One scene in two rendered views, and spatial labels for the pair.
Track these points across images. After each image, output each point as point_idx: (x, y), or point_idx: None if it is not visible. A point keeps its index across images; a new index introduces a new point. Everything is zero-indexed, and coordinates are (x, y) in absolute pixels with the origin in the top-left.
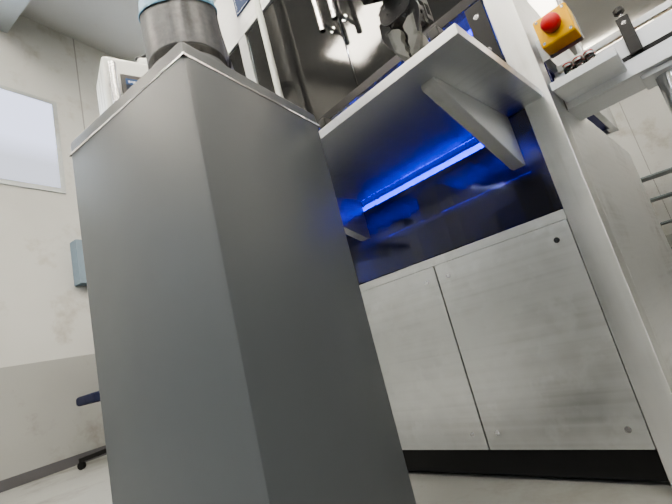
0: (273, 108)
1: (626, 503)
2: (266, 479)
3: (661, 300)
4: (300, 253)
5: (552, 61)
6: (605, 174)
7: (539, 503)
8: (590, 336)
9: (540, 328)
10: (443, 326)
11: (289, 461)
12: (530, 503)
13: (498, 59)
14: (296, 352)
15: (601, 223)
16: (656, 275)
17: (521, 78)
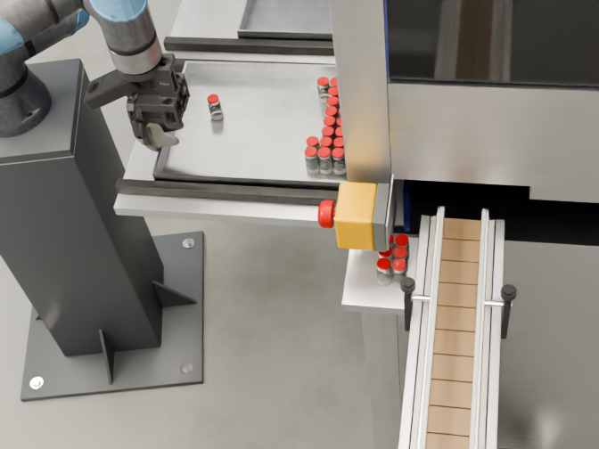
0: (19, 167)
1: (367, 395)
2: (22, 289)
3: (527, 398)
4: (45, 230)
5: (480, 183)
6: (517, 306)
7: (362, 336)
8: None
9: None
10: None
11: (35, 287)
12: (362, 329)
13: (209, 216)
14: (40, 262)
15: (363, 334)
16: (576, 388)
17: (275, 223)
